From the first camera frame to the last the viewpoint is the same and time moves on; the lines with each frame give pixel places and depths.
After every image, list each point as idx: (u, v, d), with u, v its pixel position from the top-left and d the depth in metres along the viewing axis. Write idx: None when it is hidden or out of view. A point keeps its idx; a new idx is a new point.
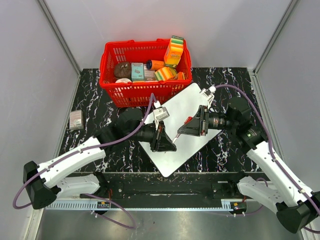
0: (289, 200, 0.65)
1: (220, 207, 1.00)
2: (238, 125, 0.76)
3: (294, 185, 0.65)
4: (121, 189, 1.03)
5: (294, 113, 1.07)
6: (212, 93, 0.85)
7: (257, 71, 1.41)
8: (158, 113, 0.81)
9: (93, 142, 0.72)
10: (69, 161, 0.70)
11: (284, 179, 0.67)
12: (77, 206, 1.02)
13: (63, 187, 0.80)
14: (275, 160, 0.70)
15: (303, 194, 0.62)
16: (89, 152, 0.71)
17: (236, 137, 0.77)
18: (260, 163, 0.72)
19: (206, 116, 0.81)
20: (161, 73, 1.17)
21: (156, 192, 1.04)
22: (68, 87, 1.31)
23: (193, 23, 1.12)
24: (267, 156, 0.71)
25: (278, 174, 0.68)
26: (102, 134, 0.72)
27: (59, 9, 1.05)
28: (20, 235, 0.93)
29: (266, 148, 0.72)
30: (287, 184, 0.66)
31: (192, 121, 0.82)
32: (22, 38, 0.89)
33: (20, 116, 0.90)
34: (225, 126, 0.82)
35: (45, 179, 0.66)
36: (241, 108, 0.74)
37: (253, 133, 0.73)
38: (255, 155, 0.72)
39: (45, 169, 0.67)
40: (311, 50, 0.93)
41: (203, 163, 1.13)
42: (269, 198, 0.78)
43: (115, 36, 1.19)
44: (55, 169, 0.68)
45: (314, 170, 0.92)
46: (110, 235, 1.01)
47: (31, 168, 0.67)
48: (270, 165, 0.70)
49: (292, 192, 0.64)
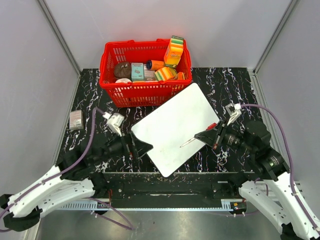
0: (301, 233, 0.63)
1: (220, 207, 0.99)
2: (258, 151, 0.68)
3: (310, 222, 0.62)
4: (121, 189, 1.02)
5: (294, 113, 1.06)
6: (237, 110, 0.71)
7: (257, 71, 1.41)
8: (113, 120, 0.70)
9: (54, 171, 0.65)
10: (33, 193, 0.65)
11: (300, 213, 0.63)
12: (77, 205, 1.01)
13: (45, 207, 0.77)
14: (295, 195, 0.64)
15: (318, 232, 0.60)
16: (51, 183, 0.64)
17: (254, 164, 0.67)
18: (278, 192, 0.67)
19: (222, 131, 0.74)
20: (161, 73, 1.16)
21: (156, 192, 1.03)
22: (68, 87, 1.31)
23: (193, 24, 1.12)
24: (287, 189, 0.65)
25: (295, 208, 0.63)
26: (64, 161, 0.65)
27: (59, 10, 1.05)
28: (20, 235, 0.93)
29: (287, 180, 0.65)
30: (302, 219, 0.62)
31: (210, 131, 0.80)
32: (22, 39, 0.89)
33: (20, 116, 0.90)
34: (239, 146, 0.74)
35: (13, 213, 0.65)
36: (260, 133, 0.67)
37: (275, 161, 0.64)
38: (274, 186, 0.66)
39: (12, 203, 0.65)
40: (311, 50, 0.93)
41: (203, 163, 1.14)
42: (273, 216, 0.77)
43: (115, 36, 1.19)
44: (21, 203, 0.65)
45: (314, 170, 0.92)
46: (110, 236, 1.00)
47: (2, 201, 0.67)
48: (288, 198, 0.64)
49: (307, 228, 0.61)
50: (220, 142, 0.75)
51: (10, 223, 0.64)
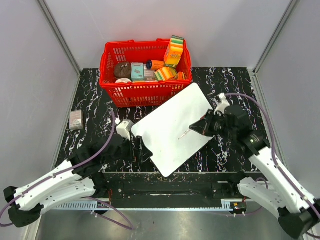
0: (292, 206, 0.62)
1: (220, 207, 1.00)
2: (238, 130, 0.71)
3: (297, 192, 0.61)
4: (121, 189, 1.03)
5: (294, 113, 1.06)
6: (222, 99, 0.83)
7: (257, 71, 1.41)
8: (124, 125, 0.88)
9: (66, 166, 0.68)
10: (42, 186, 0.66)
11: (286, 185, 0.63)
12: (76, 206, 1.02)
13: (47, 203, 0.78)
14: (278, 167, 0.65)
15: (306, 201, 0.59)
16: (62, 177, 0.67)
17: (237, 143, 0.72)
18: (263, 168, 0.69)
19: (209, 118, 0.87)
20: (161, 73, 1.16)
21: (156, 192, 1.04)
22: (68, 87, 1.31)
23: (193, 24, 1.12)
24: (270, 163, 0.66)
25: (280, 180, 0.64)
26: (76, 156, 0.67)
27: (59, 9, 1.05)
28: (20, 235, 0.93)
29: (269, 154, 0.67)
30: (289, 191, 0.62)
31: (201, 121, 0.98)
32: (22, 39, 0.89)
33: (20, 115, 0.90)
34: (223, 131, 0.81)
35: (19, 205, 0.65)
36: (237, 112, 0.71)
37: (255, 139, 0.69)
38: (258, 161, 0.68)
39: (20, 195, 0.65)
40: (311, 50, 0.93)
41: (203, 163, 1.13)
42: (270, 203, 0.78)
43: (115, 36, 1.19)
44: (29, 195, 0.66)
45: (314, 170, 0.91)
46: (110, 236, 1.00)
47: (8, 193, 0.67)
48: (272, 171, 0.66)
49: (295, 199, 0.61)
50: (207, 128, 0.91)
51: (15, 215, 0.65)
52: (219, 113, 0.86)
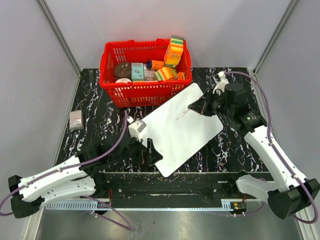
0: (281, 184, 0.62)
1: (220, 207, 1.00)
2: (236, 107, 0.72)
3: (288, 170, 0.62)
4: (121, 189, 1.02)
5: (294, 113, 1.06)
6: (222, 78, 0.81)
7: (257, 71, 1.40)
8: (137, 125, 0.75)
9: (74, 161, 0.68)
10: (48, 179, 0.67)
11: (278, 163, 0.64)
12: (77, 206, 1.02)
13: (48, 197, 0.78)
14: (272, 145, 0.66)
15: (296, 179, 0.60)
16: (68, 172, 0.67)
17: (234, 120, 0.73)
18: (256, 147, 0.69)
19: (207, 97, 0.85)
20: (161, 72, 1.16)
21: (156, 192, 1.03)
22: (68, 87, 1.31)
23: (193, 24, 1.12)
24: (264, 140, 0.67)
25: (273, 157, 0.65)
26: (84, 154, 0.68)
27: (59, 10, 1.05)
28: (20, 235, 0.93)
29: (264, 132, 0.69)
30: (280, 169, 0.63)
31: (199, 101, 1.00)
32: (22, 39, 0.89)
33: (20, 115, 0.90)
34: (221, 110, 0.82)
35: (22, 196, 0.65)
36: (236, 89, 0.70)
37: (252, 117, 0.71)
38: (252, 138, 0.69)
39: (24, 185, 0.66)
40: (311, 50, 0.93)
41: (203, 163, 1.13)
42: (261, 189, 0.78)
43: (115, 36, 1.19)
44: (34, 186, 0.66)
45: (314, 170, 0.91)
46: (110, 236, 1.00)
47: (13, 182, 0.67)
48: (266, 149, 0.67)
49: (285, 177, 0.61)
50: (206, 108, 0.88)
51: (16, 206, 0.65)
52: (218, 92, 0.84)
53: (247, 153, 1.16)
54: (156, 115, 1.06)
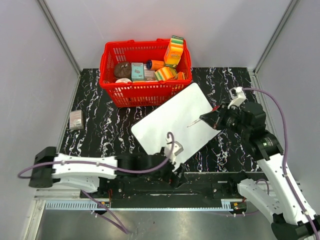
0: (289, 217, 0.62)
1: (220, 207, 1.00)
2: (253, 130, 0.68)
3: (298, 205, 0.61)
4: (121, 189, 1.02)
5: (294, 113, 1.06)
6: (238, 94, 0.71)
7: (257, 71, 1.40)
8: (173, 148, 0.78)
9: (112, 162, 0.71)
10: (83, 166, 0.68)
11: (290, 196, 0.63)
12: (77, 206, 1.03)
13: (63, 179, 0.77)
14: (286, 176, 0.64)
15: (306, 216, 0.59)
16: (103, 170, 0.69)
17: (248, 143, 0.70)
18: (269, 174, 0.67)
19: (221, 112, 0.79)
20: (161, 72, 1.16)
21: (156, 192, 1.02)
22: (68, 87, 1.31)
23: (193, 24, 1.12)
24: (278, 170, 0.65)
25: (285, 190, 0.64)
26: (122, 159, 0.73)
27: (59, 9, 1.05)
28: (20, 235, 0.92)
29: (279, 162, 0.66)
30: (291, 202, 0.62)
31: (211, 113, 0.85)
32: (22, 39, 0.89)
33: (20, 115, 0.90)
34: (235, 129, 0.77)
35: (54, 170, 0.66)
36: (255, 111, 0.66)
37: (269, 142, 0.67)
38: (266, 166, 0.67)
39: (60, 162, 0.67)
40: (311, 49, 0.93)
41: (203, 163, 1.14)
42: (266, 207, 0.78)
43: (115, 36, 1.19)
44: (68, 167, 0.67)
45: (314, 170, 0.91)
46: (110, 236, 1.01)
47: (51, 154, 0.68)
48: (279, 180, 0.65)
49: (295, 212, 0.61)
50: (219, 122, 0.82)
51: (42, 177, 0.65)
52: (234, 107, 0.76)
53: (247, 153, 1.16)
54: (156, 115, 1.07)
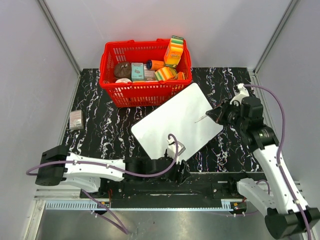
0: (280, 206, 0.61)
1: (220, 207, 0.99)
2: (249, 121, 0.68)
3: (290, 194, 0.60)
4: (121, 189, 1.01)
5: (294, 113, 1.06)
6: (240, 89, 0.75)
7: (257, 71, 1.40)
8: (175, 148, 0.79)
9: (120, 165, 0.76)
10: (94, 168, 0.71)
11: (282, 185, 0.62)
12: (77, 206, 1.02)
13: (69, 179, 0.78)
14: (280, 166, 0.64)
15: (297, 205, 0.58)
16: (112, 172, 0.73)
17: (245, 134, 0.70)
18: (263, 164, 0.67)
19: (225, 107, 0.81)
20: (161, 72, 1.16)
21: (156, 192, 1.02)
22: (68, 87, 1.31)
23: (193, 24, 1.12)
24: (272, 160, 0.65)
25: (278, 178, 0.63)
26: (130, 163, 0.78)
27: (59, 9, 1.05)
28: (20, 235, 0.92)
29: (274, 151, 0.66)
30: (283, 191, 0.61)
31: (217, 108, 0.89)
32: (22, 39, 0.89)
33: (20, 115, 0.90)
34: (235, 122, 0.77)
35: (66, 170, 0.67)
36: (252, 103, 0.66)
37: (265, 134, 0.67)
38: (261, 156, 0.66)
39: (73, 162, 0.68)
40: (311, 50, 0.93)
41: (203, 163, 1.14)
42: (262, 202, 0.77)
43: (115, 36, 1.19)
44: (79, 167, 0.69)
45: (313, 171, 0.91)
46: (110, 236, 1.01)
47: (63, 152, 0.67)
48: (272, 168, 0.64)
49: (286, 200, 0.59)
50: (222, 117, 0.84)
51: (55, 177, 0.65)
52: (236, 103, 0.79)
53: (247, 153, 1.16)
54: (156, 115, 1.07)
